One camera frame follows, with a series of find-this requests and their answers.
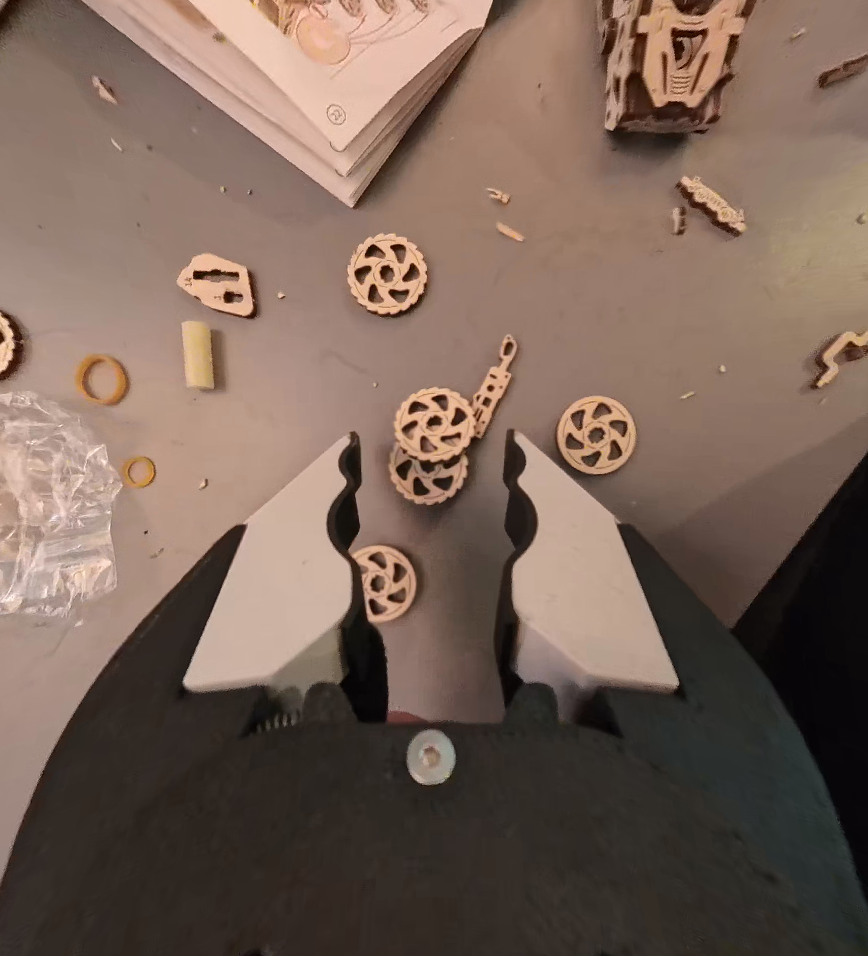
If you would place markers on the pale wax cylinder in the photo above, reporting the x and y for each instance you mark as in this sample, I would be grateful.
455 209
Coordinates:
198 355

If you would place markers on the flat slotted wooden part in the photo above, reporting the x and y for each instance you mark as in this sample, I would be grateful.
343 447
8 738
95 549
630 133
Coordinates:
210 290

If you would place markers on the large yellow rubber band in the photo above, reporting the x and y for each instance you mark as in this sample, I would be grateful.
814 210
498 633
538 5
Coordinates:
83 381

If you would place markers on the paper instruction booklet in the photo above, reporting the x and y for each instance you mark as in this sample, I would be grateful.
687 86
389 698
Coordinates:
269 89

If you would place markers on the zigzag wooden part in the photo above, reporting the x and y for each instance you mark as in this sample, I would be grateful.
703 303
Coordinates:
841 351

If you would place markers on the tiny wooden peg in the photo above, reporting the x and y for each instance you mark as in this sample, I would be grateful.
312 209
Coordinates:
678 220

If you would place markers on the small tan rubber band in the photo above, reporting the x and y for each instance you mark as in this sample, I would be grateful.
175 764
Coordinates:
125 472

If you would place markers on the clear plastic bag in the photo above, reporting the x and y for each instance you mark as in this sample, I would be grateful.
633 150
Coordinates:
30 508

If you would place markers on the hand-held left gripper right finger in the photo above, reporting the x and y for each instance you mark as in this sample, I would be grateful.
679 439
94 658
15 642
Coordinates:
590 597

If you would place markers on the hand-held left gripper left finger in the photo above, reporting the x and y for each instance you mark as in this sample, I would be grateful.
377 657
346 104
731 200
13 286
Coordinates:
277 597

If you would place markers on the small wood chip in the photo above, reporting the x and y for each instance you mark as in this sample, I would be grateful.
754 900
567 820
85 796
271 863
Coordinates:
103 89

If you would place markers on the wooden buggy model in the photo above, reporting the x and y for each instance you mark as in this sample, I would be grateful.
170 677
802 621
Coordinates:
661 75

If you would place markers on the long wood splinter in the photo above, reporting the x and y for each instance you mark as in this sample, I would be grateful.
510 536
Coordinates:
501 198
510 232

